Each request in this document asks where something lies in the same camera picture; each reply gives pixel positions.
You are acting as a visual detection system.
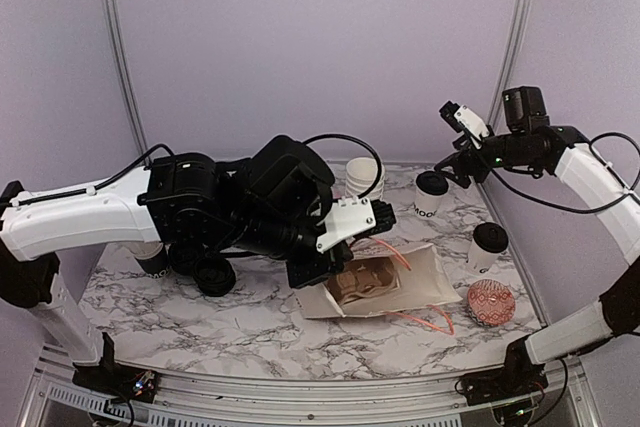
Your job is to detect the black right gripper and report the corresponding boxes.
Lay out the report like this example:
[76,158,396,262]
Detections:
[435,130,538,188]

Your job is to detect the black cup holding straws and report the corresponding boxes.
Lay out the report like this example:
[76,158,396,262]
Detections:
[134,243,170,278]

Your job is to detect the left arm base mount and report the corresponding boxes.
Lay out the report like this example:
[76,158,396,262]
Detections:
[72,333,159,404]

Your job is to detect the black cup lid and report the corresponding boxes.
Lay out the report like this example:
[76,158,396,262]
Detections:
[473,222,509,254]
[416,171,449,196]

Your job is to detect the left aluminium frame post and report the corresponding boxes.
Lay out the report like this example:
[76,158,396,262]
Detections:
[102,0,148,154]

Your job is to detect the white paper coffee cup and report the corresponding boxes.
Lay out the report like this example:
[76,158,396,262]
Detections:
[465,233,503,275]

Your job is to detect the aluminium frame post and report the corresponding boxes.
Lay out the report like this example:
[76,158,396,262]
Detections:
[102,0,148,154]
[486,0,532,130]

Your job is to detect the right aluminium frame post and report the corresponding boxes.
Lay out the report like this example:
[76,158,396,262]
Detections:
[486,0,532,130]

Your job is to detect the rear stack of black lids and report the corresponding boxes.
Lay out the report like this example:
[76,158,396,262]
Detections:
[168,243,202,276]

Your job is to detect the white paper bag pink handles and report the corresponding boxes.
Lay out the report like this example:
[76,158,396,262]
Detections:
[294,239,461,336]

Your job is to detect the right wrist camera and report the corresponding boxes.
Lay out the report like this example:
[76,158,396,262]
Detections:
[439,101,492,149]

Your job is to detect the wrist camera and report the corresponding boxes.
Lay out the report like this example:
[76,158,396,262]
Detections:
[316,197,396,253]
[439,101,492,149]

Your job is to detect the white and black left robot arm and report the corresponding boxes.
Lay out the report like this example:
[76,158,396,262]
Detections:
[1,135,365,392]

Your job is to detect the stack of white paper cups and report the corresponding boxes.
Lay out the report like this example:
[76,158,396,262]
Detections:
[345,157,386,200]

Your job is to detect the stack of black lids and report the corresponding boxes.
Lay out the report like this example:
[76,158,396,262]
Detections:
[168,243,202,276]
[193,256,236,297]

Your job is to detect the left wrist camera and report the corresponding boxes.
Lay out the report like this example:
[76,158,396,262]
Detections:
[316,197,396,253]

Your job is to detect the brown cardboard cup carrier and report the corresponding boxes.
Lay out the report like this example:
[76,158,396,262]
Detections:
[333,261,397,305]

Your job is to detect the front aluminium rail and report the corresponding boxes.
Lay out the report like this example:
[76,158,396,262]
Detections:
[17,345,602,426]

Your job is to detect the front stack of black lids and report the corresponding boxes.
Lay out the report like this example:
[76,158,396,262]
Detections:
[193,256,236,297]

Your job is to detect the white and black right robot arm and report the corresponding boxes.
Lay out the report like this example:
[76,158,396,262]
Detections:
[435,86,639,395]

